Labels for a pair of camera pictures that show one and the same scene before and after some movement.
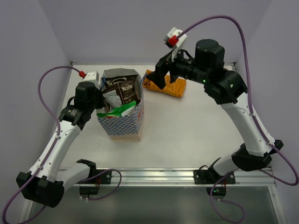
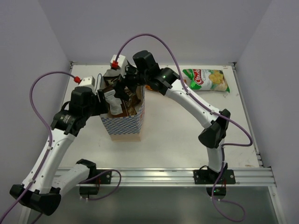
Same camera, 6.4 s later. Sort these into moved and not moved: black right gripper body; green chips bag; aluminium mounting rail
Moved: black right gripper body; green chips bag
Not moved: aluminium mounting rail
